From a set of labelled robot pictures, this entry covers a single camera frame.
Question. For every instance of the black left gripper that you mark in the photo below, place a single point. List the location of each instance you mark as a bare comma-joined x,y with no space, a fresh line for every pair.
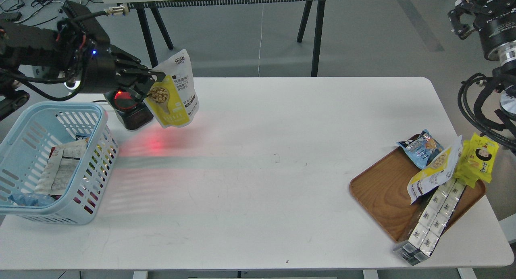
91,63

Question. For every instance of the yellow white nut snack pouch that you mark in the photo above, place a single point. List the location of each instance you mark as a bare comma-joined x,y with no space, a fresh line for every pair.
174,101

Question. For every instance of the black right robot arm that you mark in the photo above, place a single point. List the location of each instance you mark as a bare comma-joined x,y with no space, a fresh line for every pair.
495,22

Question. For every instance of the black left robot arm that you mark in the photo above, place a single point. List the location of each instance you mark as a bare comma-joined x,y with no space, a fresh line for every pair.
29,56

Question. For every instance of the white snack packet in basket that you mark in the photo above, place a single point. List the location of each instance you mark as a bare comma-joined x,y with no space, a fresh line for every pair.
60,167

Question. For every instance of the light blue plastic basket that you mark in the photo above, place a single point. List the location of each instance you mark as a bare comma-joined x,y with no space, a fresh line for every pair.
27,147

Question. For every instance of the blue packet in basket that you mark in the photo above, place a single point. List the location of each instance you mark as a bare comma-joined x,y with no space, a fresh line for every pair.
33,199

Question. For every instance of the blue snack bag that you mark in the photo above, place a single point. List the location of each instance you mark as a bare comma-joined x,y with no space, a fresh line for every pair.
422,149

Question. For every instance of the silver white long snack pack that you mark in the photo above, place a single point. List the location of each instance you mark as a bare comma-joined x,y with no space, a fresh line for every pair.
426,226

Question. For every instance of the yellow cartoon face snack packs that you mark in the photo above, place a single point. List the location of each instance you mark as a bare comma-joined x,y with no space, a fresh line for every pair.
477,160

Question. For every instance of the black barcode scanner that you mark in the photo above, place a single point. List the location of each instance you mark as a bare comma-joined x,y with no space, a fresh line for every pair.
132,114

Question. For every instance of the background white table black legs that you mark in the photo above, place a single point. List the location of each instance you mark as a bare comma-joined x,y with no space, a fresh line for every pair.
140,7

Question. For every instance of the brown wooden tray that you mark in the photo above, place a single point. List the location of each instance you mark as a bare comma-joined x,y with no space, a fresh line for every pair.
382,191

